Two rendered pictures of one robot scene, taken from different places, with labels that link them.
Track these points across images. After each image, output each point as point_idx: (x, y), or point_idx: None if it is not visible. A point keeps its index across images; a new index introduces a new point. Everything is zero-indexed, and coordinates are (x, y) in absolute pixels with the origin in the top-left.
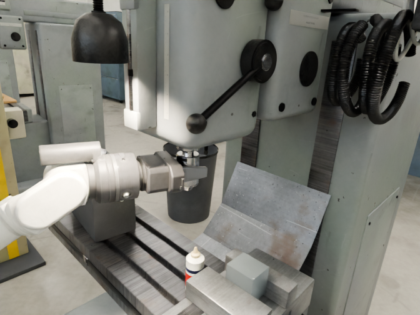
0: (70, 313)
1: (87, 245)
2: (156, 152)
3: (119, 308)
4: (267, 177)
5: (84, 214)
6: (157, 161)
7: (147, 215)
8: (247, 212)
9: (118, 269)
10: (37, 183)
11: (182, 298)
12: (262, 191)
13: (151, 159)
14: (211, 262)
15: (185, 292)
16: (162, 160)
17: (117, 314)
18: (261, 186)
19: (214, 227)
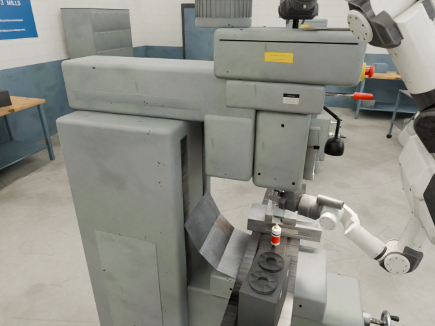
0: (316, 297)
1: (290, 297)
2: (286, 198)
3: (295, 281)
4: (195, 211)
5: (283, 297)
6: (293, 195)
7: (235, 290)
8: (206, 235)
9: (291, 271)
10: (346, 208)
11: (283, 244)
12: (200, 220)
13: (294, 196)
14: (253, 244)
15: (279, 244)
16: (291, 194)
17: (298, 280)
18: (198, 218)
19: (213, 260)
